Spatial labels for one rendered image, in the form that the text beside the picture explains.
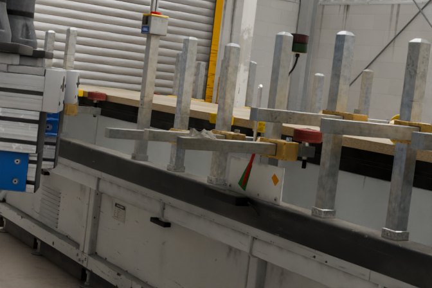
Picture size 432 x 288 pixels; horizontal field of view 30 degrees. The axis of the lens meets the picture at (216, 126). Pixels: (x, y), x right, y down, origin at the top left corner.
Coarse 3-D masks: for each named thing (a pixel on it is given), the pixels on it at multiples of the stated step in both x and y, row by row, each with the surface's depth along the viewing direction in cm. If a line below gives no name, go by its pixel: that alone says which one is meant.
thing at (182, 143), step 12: (180, 144) 203; (192, 144) 204; (204, 144) 206; (216, 144) 208; (228, 144) 210; (240, 144) 213; (252, 144) 215; (264, 144) 217; (300, 144) 225; (300, 156) 224; (312, 156) 226
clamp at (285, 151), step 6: (258, 138) 228; (264, 138) 224; (276, 144) 219; (282, 144) 217; (288, 144) 217; (294, 144) 218; (276, 150) 219; (282, 150) 217; (288, 150) 217; (294, 150) 218; (270, 156) 221; (276, 156) 219; (282, 156) 216; (288, 156) 217; (294, 156) 218
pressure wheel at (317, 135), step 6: (294, 132) 225; (300, 132) 223; (306, 132) 223; (312, 132) 223; (318, 132) 223; (294, 138) 225; (300, 138) 223; (306, 138) 223; (312, 138) 223; (318, 138) 224; (306, 144) 225; (306, 162) 227
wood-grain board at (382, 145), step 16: (112, 96) 350; (128, 96) 360; (160, 96) 429; (192, 112) 294; (208, 112) 285; (240, 112) 321; (288, 128) 247; (304, 128) 246; (352, 144) 222; (368, 144) 217; (384, 144) 212
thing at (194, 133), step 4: (192, 132) 207; (196, 132) 207; (200, 132) 207; (204, 132) 207; (208, 132) 207; (212, 132) 210; (196, 136) 204; (200, 136) 204; (204, 136) 204; (208, 136) 206; (212, 136) 207
